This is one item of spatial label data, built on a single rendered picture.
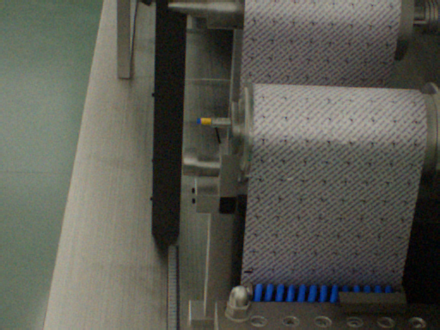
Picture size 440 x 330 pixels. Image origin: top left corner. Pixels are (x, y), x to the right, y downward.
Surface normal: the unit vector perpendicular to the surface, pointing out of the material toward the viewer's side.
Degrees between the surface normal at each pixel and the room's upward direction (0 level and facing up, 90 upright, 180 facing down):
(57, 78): 0
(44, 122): 0
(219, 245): 90
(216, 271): 90
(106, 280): 0
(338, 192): 90
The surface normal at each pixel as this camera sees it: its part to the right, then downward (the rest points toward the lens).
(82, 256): 0.08, -0.86
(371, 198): 0.09, 0.51
